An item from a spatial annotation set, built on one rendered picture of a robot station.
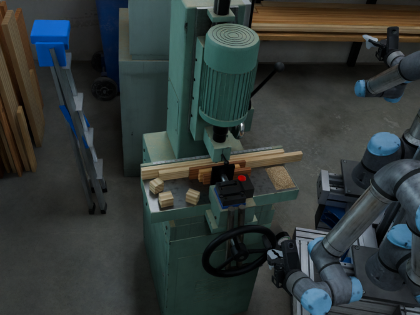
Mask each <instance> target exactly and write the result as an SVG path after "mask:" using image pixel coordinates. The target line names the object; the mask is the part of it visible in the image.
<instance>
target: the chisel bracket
mask: <svg viewBox="0 0 420 315"><path fill-rule="evenodd" d="M203 141H204V143H205V145H206V148H207V150H208V153H209V155H210V157H211V159H212V162H214V163H215V162H219V161H224V160H223V158H222V156H221V155H222V154H224V157H225V158H226V160H230V155H231V148H232V147H231V145H230V143H229V141H228V139H227V137H226V141H225V142H222V143H219V142H215V141H214V140H213V126H206V127H204V135H203Z"/></svg>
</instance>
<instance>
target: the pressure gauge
mask: <svg viewBox="0 0 420 315"><path fill-rule="evenodd" d="M288 239H291V237H290V236H289V234H288V232H285V231H283V232H280V233H278V234H277V235H276V240H277V245H278V246H281V242H282V241H284V240H288Z"/></svg>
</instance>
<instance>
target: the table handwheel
mask: <svg viewBox="0 0 420 315"><path fill-rule="evenodd" d="M246 233H260V234H263V235H266V236H267V237H268V239H269V241H270V243H271V245H272V248H271V249H275V248H276V244H277V240H276V236H275V234H274V233H273V232H272V231H271V230H270V229H269V228H267V227H264V226H260V225H245V226H239V227H235V228H233V229H230V230H228V231H226V232H224V233H222V234H221V235H219V236H218V237H216V238H215V239H214V240H213V241H211V242H210V243H209V245H208V246H207V247H206V249H205V250H204V252H203V254H202V260H201V261H202V266H203V268H204V270H205V271H206V272H207V273H209V274H210V275H213V276H216V277H220V278H230V277H234V276H240V275H242V274H246V273H248V272H250V271H252V270H254V269H256V268H258V267H259V266H261V265H262V264H264V263H265V262H266V261H267V252H268V250H267V249H266V248H262V249H247V247H246V245H245V244H244V243H241V242H240V240H239V237H238V235H241V234H246ZM231 238H232V239H231ZM228 239H231V240H230V243H231V246H232V247H231V249H230V251H231V254H232V256H231V257H229V258H228V259H227V260H226V261H224V262H223V263H222V264H221V265H220V266H218V267H217V268H214V267H212V266H211V265H210V263H209V258H210V256H211V254H212V253H213V251H214V250H215V249H216V248H217V247H218V246H219V245H220V244H222V243H223V242H225V241H227V240H228ZM254 253H263V254H262V255H261V256H260V257H259V258H258V259H256V260H255V261H253V262H252V263H250V264H248V265H246V266H243V267H240V268H237V269H230V270H221V269H222V268H224V267H225V266H226V265H228V264H229V263H230V262H232V261H233V260H235V261H237V262H241V261H244V260H246V259H247V258H248V256H249V254H254Z"/></svg>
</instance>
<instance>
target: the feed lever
mask: <svg viewBox="0 0 420 315"><path fill-rule="evenodd" d="M283 71H284V64H283V63H282V62H277V63H276V64H275V65H274V70H273V71H272V72H271V73H270V74H269V75H268V76H267V77H266V78H265V79H264V81H263V82H262V83H261V84H260V85H259V86H258V87H257V88H256V89H255V90H254V91H253V92H252V93H251V97H250V100H249V107H248V111H250V109H251V98H252V97H253V96H254V95H255V94H256V93H257V92H258V91H259V90H260V89H261V88H262V87H263V86H264V85H265V84H266V83H267V82H268V81H269V80H270V79H271V78H272V77H273V76H274V75H275V74H276V73H281V72H283Z"/></svg>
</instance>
